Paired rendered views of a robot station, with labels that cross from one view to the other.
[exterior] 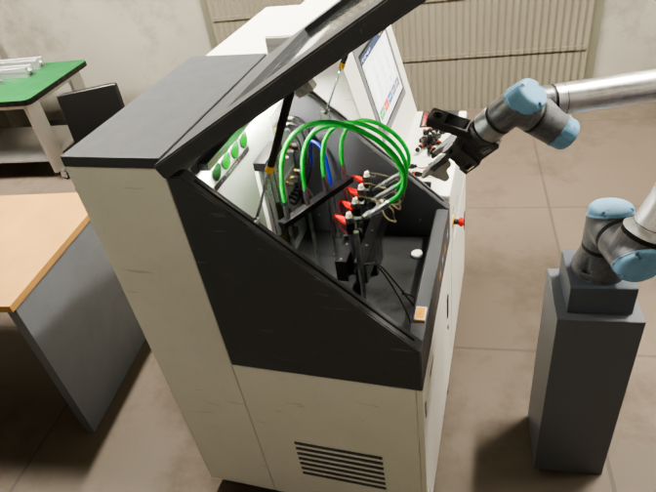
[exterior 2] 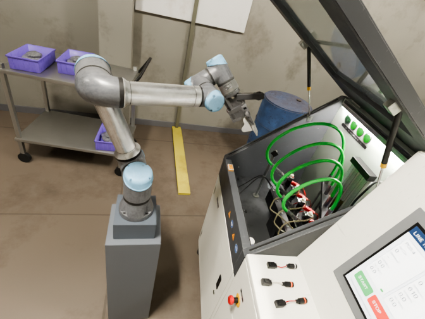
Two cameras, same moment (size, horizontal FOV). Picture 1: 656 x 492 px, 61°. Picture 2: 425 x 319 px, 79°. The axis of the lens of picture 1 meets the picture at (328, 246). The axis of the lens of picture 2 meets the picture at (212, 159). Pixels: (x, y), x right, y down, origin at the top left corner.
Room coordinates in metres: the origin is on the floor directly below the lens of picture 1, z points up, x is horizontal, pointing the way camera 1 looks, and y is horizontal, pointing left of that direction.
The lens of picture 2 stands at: (2.00, -1.01, 1.84)
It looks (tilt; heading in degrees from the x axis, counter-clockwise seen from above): 36 degrees down; 145
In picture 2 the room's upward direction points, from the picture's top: 16 degrees clockwise
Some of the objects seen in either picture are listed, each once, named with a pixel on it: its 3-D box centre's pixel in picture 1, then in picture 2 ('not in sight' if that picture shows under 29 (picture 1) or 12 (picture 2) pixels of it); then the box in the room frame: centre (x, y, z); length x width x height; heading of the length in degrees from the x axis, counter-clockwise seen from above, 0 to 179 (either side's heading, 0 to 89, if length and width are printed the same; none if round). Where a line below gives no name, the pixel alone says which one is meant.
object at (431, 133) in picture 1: (431, 137); not in sight; (2.01, -0.48, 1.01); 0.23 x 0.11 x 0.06; 158
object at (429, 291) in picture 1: (430, 285); (232, 206); (1.29, -0.30, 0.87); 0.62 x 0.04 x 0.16; 158
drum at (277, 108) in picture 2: not in sight; (274, 132); (0.04, 1.18, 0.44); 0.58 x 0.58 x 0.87
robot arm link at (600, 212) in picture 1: (608, 224); (137, 181); (1.20, -0.78, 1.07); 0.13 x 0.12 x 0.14; 177
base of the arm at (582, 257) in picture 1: (600, 255); (136, 201); (1.21, -0.78, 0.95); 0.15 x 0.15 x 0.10
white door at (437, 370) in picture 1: (437, 375); (212, 251); (1.29, -0.31, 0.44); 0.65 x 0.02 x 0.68; 158
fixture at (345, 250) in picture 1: (364, 247); (282, 223); (1.49, -0.12, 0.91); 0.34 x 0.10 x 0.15; 158
